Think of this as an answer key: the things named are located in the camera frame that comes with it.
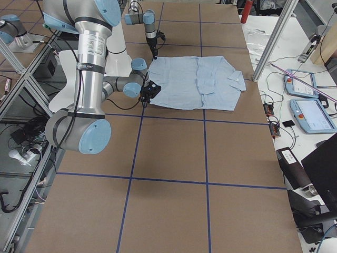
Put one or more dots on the black monitor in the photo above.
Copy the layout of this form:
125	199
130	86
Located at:
320	166

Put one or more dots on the light blue button-up shirt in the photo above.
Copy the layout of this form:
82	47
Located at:
192	82

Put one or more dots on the teach pendant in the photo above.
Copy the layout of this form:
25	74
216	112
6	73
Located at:
312	116
296	88

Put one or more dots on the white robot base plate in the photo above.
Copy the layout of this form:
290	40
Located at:
118	62

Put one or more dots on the white chair seat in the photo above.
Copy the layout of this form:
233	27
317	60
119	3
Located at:
65	97

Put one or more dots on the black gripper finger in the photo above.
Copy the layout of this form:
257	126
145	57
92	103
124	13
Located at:
155	55
144	103

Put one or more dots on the aluminium frame post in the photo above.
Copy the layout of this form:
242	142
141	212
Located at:
276	34

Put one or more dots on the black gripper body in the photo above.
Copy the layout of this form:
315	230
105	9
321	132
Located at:
152	44
145	95

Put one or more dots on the teach pendant near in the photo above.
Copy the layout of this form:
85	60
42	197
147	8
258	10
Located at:
312	116

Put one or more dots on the red bottle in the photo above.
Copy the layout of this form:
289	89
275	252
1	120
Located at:
246	11

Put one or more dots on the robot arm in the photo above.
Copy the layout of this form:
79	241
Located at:
82	126
136	15

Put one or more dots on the teach pendant far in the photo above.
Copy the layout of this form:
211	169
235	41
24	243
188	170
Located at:
296	88

